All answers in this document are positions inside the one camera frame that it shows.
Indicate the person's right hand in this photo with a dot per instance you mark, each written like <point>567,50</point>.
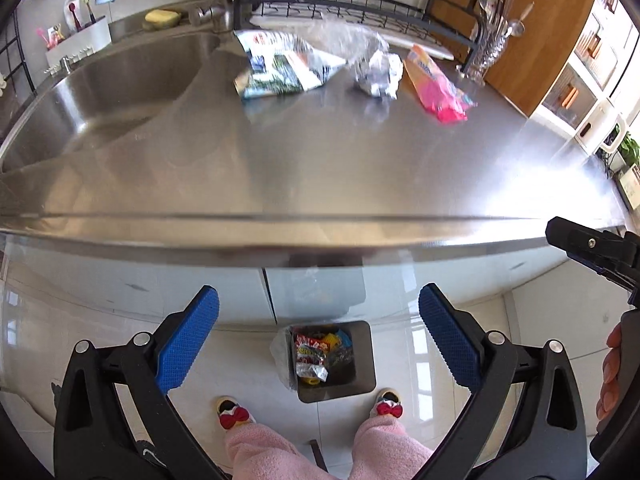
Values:
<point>611,375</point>

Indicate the pink packaging bag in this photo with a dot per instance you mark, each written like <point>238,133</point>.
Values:
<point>435,92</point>

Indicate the person's leg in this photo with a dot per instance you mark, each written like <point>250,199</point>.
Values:
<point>260,455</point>
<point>385,450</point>

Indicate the stainless steel sink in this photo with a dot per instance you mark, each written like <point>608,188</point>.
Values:
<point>125,85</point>

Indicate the person's slipper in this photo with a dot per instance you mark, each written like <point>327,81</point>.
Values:
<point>387,405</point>
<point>232,412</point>

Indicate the blue snack packet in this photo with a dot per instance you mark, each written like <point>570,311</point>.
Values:
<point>345,337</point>

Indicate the glass cutlery holder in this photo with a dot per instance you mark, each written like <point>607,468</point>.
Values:
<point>482,55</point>

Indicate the dark grey trash can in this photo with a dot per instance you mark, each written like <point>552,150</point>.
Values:
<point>362,360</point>

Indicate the person's right slipper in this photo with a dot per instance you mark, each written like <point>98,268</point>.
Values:
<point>387,405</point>

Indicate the wooden cutting board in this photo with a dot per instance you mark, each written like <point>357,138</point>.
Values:
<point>525,35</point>

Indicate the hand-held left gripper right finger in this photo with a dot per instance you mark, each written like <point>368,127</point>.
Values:
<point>447,340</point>

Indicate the white bottle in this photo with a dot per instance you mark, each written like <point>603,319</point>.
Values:
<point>71,10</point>

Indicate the white plant pot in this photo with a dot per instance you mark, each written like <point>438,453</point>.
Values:
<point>632,187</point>

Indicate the person's left slipper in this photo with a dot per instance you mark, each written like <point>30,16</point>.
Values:
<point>232,412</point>

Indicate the white storage drawer cabinet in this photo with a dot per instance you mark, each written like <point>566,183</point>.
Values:
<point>580,75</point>

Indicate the yellow sponge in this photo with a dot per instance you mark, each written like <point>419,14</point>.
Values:
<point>160,19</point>

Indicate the clear plastic bag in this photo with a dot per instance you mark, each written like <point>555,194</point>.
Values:
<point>345,35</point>

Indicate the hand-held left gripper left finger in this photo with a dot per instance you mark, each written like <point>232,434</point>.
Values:
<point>190,340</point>

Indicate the pink toothbrush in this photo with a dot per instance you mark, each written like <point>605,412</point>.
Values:
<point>42,36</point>

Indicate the person's right leg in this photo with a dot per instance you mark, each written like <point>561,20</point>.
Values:
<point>385,450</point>

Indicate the person's left leg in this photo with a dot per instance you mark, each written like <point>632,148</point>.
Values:
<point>260,455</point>

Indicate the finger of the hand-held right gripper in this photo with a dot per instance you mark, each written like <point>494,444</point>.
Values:
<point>585,242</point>

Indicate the green potted plant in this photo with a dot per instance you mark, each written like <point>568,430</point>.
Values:
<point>631,147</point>

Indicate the small metal spoon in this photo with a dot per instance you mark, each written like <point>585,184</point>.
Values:
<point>517,27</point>

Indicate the black dish rack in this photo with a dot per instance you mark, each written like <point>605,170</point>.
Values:
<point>325,0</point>

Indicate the red snack wrapper yellow print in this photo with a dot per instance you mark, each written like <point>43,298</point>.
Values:
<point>307,347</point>

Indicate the white organizer box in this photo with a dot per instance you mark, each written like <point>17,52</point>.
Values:
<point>80,42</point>

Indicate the white green snack packet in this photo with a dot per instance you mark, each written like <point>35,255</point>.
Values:
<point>285,67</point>

